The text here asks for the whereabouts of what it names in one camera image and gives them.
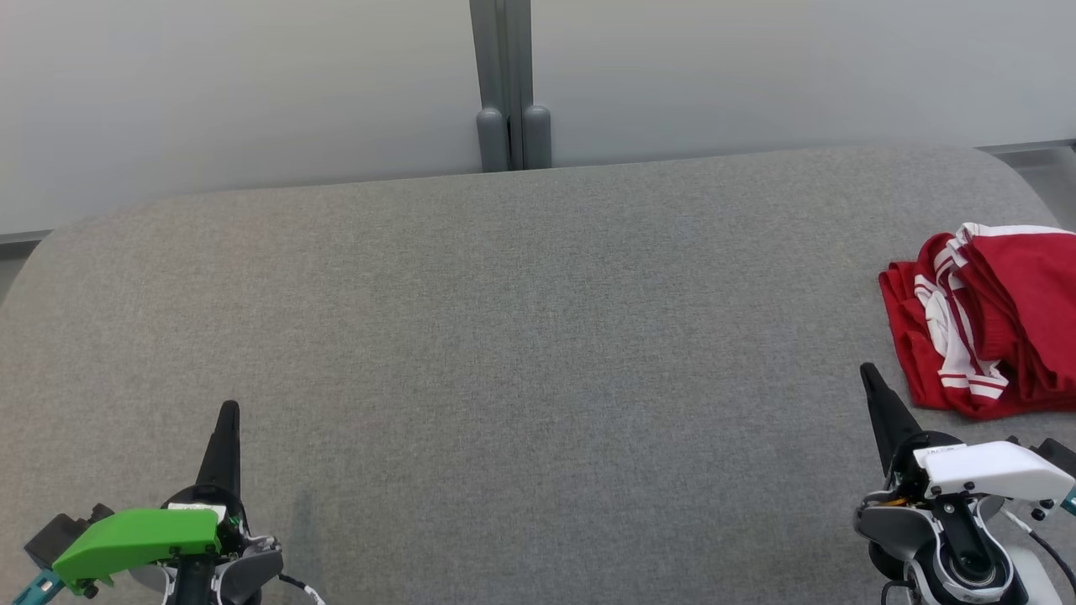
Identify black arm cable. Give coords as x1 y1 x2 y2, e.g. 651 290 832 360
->
277 571 326 605
1003 511 1076 596

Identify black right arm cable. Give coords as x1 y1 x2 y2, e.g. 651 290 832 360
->
1003 511 1076 596

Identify red shorts with white stripe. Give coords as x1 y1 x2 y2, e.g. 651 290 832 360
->
948 222 1076 406

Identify grey partition post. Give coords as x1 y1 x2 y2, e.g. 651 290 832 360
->
468 0 554 174

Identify teal left cable connector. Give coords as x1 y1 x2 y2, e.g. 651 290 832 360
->
10 569 65 605

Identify red basketball jersey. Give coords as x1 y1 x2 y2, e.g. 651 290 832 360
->
878 237 1076 420

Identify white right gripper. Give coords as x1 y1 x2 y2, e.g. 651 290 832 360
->
858 362 1076 506

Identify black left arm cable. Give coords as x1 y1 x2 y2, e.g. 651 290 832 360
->
277 571 326 605

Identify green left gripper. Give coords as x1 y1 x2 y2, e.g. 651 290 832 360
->
51 400 251 598

